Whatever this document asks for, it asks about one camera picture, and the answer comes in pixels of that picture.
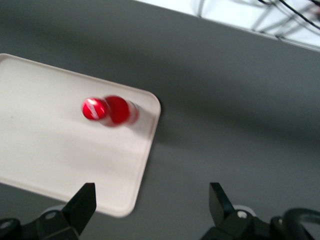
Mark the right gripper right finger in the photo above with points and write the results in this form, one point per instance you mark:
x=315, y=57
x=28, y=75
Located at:
x=220, y=207

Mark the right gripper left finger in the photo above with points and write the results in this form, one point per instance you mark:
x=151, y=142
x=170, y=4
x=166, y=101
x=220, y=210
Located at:
x=82, y=202

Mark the red coke bottle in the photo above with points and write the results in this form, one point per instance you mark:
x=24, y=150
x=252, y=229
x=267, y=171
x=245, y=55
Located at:
x=117, y=111

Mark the beige plastic tray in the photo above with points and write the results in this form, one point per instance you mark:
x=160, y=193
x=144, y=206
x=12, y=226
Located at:
x=50, y=140

